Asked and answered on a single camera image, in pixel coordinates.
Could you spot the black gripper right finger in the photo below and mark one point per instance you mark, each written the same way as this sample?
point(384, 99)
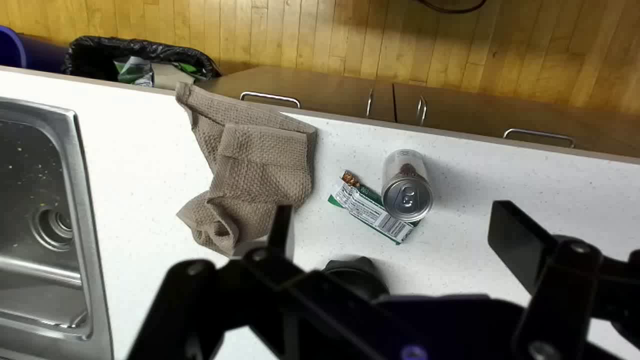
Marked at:
point(521, 232)

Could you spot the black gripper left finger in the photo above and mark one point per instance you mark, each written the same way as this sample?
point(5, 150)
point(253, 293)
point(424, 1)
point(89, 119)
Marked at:
point(281, 231)

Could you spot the small black bowl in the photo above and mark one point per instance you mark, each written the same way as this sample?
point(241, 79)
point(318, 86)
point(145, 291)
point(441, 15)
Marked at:
point(357, 273)

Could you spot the beige woven cloth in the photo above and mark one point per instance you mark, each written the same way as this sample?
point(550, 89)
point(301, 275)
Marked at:
point(257, 166)

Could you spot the green white snack packet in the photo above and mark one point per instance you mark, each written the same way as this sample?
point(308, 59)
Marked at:
point(367, 212)

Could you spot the wooden base cabinet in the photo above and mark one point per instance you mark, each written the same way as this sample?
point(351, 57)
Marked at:
point(333, 91)

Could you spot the stainless steel sink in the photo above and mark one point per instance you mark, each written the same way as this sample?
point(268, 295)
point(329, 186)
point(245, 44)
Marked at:
point(41, 221)

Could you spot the blue plastic bin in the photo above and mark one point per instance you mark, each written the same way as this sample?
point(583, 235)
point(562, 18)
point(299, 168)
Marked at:
point(21, 50)

